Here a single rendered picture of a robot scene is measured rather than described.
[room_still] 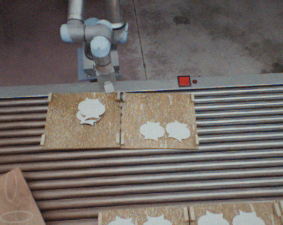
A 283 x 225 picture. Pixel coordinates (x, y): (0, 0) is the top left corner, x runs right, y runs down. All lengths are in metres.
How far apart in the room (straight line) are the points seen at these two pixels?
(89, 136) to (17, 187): 0.42
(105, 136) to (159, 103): 0.36
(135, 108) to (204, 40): 1.87
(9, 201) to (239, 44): 2.73
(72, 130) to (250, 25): 2.60
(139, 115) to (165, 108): 0.16
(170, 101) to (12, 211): 0.97
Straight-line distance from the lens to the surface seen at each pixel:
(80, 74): 1.92
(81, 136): 1.60
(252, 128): 1.73
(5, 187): 1.49
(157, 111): 1.65
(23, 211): 1.43
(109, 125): 1.61
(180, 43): 3.29
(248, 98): 1.83
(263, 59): 3.36
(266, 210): 1.56
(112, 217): 1.44
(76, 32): 1.32
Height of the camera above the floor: 2.35
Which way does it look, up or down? 59 degrees down
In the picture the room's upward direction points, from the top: straight up
